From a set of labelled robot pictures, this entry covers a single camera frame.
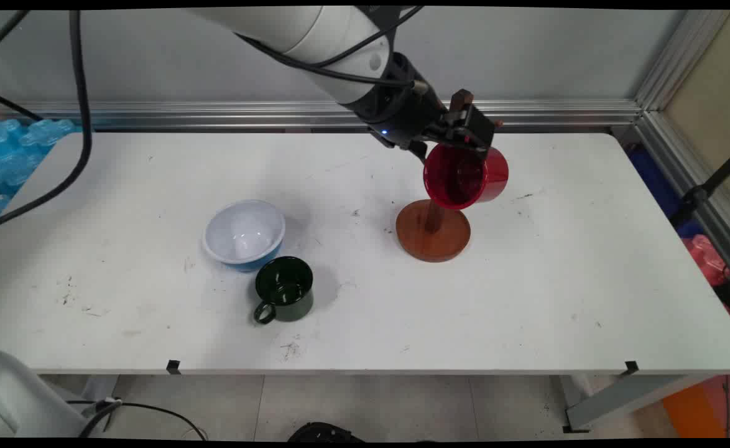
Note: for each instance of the wooden mug tree stand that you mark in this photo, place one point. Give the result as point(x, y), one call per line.
point(433, 239)

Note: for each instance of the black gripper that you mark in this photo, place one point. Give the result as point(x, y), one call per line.
point(402, 112)

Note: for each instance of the black object on floor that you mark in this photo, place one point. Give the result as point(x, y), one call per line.
point(321, 432)

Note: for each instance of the aluminium frame side profile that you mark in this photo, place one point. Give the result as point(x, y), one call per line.
point(676, 68)

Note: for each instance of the horizontal aluminium frame rail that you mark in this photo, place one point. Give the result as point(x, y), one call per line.
point(184, 115)

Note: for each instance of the black table edge clip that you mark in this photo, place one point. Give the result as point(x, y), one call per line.
point(630, 367)
point(173, 366)

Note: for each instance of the red enamel mug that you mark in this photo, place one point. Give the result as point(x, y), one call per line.
point(492, 177)

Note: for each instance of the white bowl with blue outside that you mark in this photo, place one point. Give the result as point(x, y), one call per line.
point(244, 233)

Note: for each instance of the red pink foam wrap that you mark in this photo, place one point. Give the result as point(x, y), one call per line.
point(707, 258)

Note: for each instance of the dark green mug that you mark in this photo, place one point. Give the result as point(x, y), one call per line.
point(284, 289)

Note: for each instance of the grey white machine housing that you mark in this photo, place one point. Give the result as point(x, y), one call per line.
point(23, 398)

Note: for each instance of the blue plastic bin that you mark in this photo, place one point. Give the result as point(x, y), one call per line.
point(651, 177)

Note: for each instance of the orange box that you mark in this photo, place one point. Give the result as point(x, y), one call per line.
point(691, 410)

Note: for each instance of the blue bubble wrap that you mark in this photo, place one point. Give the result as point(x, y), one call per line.
point(10, 155)

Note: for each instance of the grey table leg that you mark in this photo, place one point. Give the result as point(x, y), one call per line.
point(614, 398)

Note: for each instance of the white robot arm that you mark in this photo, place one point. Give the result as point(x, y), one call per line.
point(315, 37)

